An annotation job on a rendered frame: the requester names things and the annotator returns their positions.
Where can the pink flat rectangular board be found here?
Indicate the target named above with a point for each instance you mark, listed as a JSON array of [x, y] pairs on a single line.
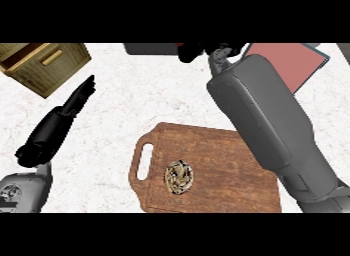
[[295, 63]]

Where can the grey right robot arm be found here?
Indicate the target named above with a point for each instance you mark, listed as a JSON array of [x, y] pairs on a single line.
[[265, 123]]

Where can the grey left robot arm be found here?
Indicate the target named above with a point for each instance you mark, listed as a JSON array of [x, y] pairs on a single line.
[[16, 193]]

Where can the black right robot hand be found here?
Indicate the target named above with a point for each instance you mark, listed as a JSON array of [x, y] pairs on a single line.
[[190, 53]]

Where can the mottled green-yellow bell pepper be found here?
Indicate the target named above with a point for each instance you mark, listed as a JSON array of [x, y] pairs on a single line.
[[178, 177]]

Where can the brown wooden cutting board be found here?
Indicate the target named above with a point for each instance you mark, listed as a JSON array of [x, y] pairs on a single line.
[[221, 166]]

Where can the dark grey flat block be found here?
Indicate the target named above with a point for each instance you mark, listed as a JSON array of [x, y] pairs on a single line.
[[149, 48]]

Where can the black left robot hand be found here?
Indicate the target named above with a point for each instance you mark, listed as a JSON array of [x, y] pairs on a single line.
[[45, 136]]

